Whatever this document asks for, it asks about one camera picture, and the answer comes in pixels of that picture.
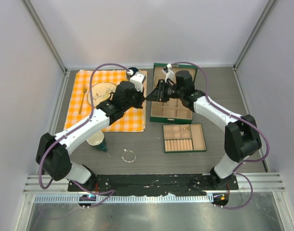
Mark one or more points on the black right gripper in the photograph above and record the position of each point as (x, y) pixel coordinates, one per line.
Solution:
(163, 85)

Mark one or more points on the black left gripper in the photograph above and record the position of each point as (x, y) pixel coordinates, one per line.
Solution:
(141, 98)

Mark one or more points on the green jewelry tray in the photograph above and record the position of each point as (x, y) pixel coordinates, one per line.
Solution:
(176, 140)

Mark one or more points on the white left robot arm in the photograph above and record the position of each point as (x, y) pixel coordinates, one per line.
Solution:
(54, 151)

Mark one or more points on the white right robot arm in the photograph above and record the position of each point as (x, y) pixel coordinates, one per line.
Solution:
(241, 137)

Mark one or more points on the green jewelry box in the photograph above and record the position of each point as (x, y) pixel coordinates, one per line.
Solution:
(172, 112)

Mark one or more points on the dark blue cup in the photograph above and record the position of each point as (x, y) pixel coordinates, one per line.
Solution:
(133, 69)

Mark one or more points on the floral ceramic plate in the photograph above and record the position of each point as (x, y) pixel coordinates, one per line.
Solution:
(100, 92)

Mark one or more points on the gold fork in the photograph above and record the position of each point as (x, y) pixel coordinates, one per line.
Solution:
(82, 100)

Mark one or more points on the white green paper cup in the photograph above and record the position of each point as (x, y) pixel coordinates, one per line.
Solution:
(97, 140)

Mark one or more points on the orange checkered cloth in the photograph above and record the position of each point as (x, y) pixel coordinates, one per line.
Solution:
(134, 119)

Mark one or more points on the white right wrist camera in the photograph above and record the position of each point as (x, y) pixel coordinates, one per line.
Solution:
(170, 75)

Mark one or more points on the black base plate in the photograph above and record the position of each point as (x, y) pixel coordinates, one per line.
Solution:
(161, 184)

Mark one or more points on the white slotted cable duct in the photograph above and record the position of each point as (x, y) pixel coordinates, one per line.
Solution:
(77, 198)

